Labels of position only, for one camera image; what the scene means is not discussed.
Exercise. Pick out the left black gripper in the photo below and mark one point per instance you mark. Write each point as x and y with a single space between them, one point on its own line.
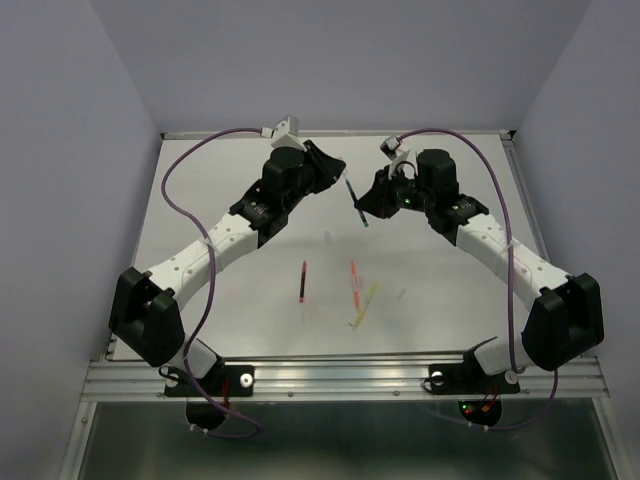
327 167

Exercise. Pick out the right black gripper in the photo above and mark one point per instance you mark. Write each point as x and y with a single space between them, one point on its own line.
376 200

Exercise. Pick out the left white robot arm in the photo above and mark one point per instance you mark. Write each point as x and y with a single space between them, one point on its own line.
147 306

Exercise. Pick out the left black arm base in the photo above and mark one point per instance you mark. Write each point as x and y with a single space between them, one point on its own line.
224 382

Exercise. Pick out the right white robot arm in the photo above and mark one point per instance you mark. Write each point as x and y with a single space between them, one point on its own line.
485 239

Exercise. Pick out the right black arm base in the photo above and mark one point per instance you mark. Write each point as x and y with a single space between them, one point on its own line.
481 405

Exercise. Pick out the red pen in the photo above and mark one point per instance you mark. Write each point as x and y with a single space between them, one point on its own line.
302 282

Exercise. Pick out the yellow pen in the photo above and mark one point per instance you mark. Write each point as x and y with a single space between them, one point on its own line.
360 316

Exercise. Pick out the orange pen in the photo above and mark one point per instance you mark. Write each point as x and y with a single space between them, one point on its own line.
355 285

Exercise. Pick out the white table board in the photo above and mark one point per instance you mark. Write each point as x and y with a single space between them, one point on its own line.
452 301

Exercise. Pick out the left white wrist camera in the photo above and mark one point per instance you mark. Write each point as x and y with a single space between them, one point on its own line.
284 134

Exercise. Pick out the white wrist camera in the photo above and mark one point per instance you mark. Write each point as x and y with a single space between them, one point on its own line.
392 148
284 134

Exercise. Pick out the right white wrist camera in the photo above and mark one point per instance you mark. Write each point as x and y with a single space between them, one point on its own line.
392 148

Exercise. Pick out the aluminium front rail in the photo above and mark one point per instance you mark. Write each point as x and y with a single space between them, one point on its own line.
283 379

